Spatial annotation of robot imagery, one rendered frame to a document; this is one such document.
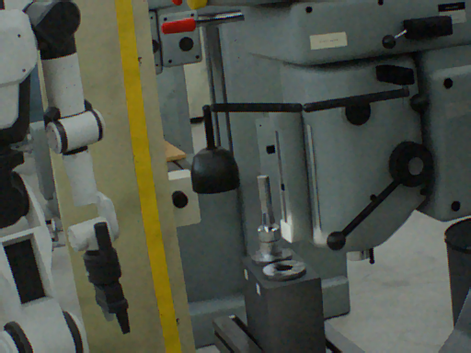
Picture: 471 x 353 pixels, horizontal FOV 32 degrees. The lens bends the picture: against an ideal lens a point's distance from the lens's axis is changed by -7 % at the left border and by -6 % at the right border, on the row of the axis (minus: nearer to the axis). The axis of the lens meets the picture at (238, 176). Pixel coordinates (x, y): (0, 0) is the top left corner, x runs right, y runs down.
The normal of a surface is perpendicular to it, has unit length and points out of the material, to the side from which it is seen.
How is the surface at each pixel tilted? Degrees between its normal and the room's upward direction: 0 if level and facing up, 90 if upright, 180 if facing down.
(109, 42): 90
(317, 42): 90
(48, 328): 66
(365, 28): 90
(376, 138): 90
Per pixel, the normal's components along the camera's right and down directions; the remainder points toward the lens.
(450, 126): 0.33, 0.19
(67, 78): 0.59, 0.17
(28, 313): 0.57, -0.04
